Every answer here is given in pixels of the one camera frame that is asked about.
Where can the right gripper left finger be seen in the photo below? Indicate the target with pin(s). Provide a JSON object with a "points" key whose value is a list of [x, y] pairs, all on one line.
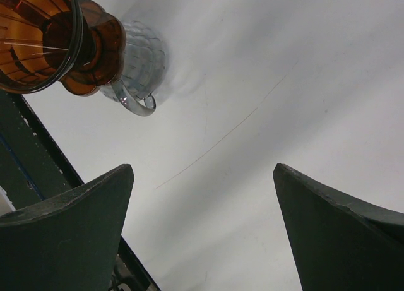
{"points": [[69, 241]]}

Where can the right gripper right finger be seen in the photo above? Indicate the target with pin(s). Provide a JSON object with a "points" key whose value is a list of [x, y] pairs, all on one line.
{"points": [[339, 242]]}

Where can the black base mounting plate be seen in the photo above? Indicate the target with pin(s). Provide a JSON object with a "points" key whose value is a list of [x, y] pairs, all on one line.
{"points": [[34, 169]]}

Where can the amber glass coffee dripper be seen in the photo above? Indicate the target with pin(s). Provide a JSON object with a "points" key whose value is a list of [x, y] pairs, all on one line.
{"points": [[75, 42]]}

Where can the clear glass pitcher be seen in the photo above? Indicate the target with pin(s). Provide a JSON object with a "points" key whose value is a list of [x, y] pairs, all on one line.
{"points": [[144, 68]]}

